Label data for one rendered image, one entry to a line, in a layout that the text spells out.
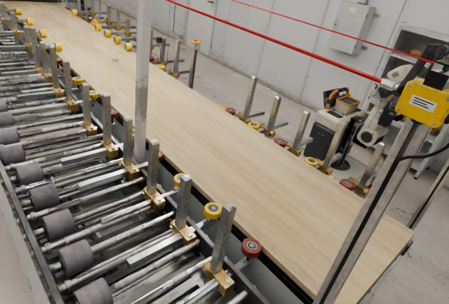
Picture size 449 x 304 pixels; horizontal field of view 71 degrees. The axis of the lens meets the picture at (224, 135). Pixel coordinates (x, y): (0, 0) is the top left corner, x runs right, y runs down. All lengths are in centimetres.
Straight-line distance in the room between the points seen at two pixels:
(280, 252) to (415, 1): 377
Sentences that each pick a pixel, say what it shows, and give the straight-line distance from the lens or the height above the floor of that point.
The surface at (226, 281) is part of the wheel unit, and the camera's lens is 132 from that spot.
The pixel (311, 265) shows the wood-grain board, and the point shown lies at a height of 90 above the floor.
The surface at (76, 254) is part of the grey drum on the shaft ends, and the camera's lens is 138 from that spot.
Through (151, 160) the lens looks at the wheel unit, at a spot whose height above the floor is 105.
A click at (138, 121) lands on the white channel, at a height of 107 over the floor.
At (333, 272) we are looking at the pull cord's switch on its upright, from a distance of 91.
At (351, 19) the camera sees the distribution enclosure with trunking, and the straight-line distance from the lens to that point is 464.
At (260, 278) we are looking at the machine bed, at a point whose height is 72.
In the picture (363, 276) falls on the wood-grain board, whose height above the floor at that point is 90.
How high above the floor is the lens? 190
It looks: 29 degrees down
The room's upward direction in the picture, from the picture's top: 11 degrees clockwise
